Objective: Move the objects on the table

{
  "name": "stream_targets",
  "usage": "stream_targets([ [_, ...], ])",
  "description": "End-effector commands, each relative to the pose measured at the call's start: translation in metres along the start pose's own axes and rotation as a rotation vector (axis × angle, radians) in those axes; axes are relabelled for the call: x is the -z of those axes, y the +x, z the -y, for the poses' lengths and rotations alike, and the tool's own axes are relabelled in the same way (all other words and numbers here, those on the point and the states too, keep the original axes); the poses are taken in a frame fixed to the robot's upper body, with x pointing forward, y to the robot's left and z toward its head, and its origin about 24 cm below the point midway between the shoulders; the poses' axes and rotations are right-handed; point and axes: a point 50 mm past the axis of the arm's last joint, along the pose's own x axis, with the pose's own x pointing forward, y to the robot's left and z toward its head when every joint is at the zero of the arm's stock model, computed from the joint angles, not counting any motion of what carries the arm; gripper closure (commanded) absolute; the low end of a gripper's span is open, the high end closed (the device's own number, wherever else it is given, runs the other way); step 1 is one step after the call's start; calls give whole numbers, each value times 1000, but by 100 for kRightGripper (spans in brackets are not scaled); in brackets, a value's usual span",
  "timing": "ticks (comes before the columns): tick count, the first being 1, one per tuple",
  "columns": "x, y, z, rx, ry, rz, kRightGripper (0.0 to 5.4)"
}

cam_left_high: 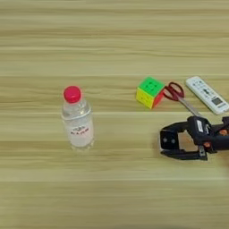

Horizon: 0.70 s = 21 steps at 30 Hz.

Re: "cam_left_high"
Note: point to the white remote control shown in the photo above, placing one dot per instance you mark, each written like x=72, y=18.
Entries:
x=207, y=94

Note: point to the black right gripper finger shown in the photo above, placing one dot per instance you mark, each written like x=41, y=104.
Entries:
x=179, y=126
x=184, y=156

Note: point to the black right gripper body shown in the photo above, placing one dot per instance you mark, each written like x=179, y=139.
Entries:
x=219, y=138

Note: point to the clear water bottle red cap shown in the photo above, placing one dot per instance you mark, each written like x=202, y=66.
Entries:
x=78, y=125

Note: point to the green yellow red puzzle cube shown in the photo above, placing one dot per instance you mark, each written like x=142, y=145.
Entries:
x=149, y=91

